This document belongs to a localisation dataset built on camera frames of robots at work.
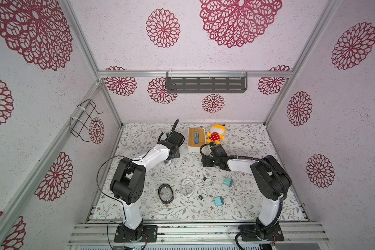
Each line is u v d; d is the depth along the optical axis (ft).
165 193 2.86
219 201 2.69
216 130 3.60
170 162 3.04
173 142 2.44
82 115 2.52
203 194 2.83
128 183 1.58
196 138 3.58
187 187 2.94
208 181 3.00
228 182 2.95
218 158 2.56
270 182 1.66
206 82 3.16
